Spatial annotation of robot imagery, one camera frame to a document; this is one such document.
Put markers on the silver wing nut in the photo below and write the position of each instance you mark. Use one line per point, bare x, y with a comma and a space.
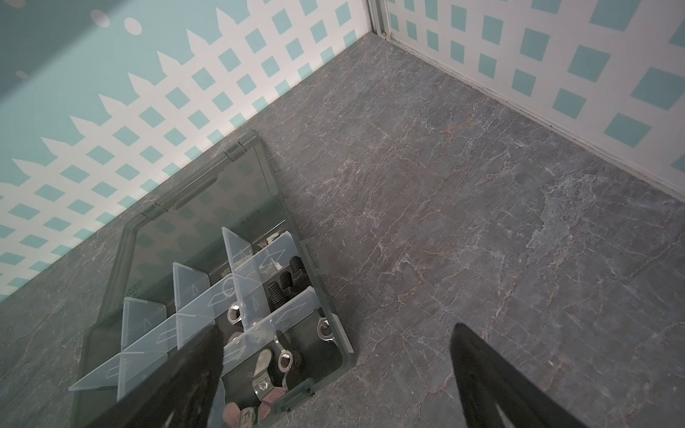
287, 361

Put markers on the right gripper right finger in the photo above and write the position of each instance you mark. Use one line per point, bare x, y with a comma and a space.
490, 387

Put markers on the black bolt front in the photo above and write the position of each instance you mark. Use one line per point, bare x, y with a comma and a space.
289, 284

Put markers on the silver eye nut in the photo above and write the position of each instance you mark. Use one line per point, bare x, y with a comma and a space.
325, 331

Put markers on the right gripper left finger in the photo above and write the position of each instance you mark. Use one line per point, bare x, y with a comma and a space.
178, 394

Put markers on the grey transparent organizer box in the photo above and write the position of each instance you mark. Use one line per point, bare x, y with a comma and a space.
202, 255

